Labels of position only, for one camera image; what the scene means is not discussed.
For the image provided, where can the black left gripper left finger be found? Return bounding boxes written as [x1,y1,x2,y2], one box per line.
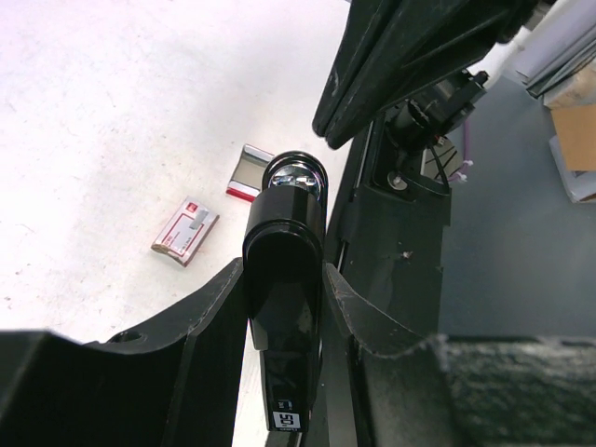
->
[1,259,246,446]

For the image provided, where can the cardboard boxes in background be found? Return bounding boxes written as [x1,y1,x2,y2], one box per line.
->
[513,1,595,203]

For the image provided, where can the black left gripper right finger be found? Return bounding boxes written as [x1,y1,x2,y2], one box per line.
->
[322,264,595,446]

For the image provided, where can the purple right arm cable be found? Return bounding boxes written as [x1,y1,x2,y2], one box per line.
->
[455,118,475,185]

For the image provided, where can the black stapler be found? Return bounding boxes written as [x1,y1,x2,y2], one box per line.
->
[242,151,328,432]

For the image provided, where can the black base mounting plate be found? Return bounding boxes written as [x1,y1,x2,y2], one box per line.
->
[320,111,455,447]

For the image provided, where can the red white staple box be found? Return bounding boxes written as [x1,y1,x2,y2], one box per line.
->
[151,196,219,267]

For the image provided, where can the open staple box tray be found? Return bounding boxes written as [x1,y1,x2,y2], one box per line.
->
[226,143,274,202]

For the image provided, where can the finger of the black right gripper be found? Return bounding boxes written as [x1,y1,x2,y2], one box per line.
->
[325,0,541,151]
[310,0,508,139]

